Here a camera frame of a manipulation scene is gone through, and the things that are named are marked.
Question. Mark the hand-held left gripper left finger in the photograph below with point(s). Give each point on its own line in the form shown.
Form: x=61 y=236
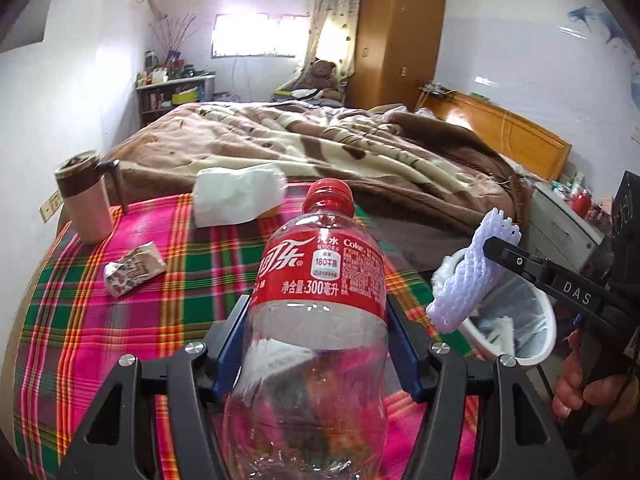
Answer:
x=230 y=355

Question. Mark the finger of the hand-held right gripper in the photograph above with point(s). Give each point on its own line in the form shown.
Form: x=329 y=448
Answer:
x=515 y=260

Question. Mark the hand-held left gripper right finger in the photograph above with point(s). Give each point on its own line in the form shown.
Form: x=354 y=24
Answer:
x=407 y=355

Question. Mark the white trash bin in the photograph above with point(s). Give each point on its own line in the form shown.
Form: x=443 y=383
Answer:
x=525 y=310

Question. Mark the white foam fruit net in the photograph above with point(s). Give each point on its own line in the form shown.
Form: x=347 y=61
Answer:
x=465 y=280

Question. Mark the clear plastic bottle red label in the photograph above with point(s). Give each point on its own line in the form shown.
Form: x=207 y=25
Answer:
x=315 y=310

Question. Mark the person's right hand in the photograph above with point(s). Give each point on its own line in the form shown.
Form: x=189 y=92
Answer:
x=570 y=385

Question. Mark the white nightstand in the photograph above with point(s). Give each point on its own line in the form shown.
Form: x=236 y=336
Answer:
x=555 y=220

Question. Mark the pink green plaid cloth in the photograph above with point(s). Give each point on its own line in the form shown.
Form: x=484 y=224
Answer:
x=125 y=330

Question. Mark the crumpled patterned paper cup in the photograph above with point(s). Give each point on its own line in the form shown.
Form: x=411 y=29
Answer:
x=132 y=270

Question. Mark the wooden headboard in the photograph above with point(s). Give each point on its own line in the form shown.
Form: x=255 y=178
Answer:
x=505 y=130

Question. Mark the white tissue pack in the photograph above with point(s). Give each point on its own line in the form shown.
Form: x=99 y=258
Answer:
x=235 y=195

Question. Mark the brown patterned blanket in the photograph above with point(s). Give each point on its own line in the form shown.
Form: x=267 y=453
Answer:
x=350 y=160

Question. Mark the pink and brown lidded mug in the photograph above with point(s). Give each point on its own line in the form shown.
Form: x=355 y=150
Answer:
x=85 y=200

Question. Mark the wooden wardrobe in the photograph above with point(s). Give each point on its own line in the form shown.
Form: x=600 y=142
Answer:
x=395 y=40

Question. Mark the brown teddy bear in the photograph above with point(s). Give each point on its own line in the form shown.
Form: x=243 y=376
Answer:
x=322 y=77

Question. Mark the white cluttered shelf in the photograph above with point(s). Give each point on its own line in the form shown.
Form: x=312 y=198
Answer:
x=172 y=95

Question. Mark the patterned curtain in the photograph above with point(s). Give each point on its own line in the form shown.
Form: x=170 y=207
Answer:
x=330 y=15

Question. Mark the window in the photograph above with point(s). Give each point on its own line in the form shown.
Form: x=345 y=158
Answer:
x=255 y=35

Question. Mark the dried branches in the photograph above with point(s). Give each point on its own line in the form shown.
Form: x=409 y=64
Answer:
x=177 y=35

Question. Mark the wall socket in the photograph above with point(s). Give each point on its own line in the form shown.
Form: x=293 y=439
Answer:
x=50 y=206

